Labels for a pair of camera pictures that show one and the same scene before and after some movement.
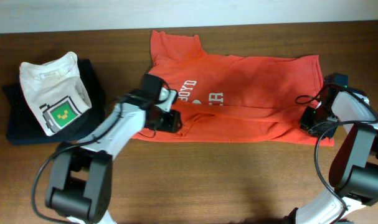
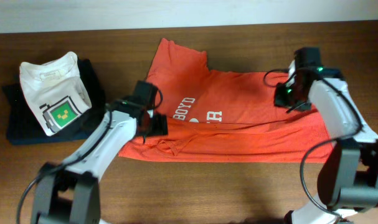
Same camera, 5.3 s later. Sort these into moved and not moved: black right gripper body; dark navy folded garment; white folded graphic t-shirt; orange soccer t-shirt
Moved: black right gripper body; orange soccer t-shirt
Not moved: dark navy folded garment; white folded graphic t-shirt
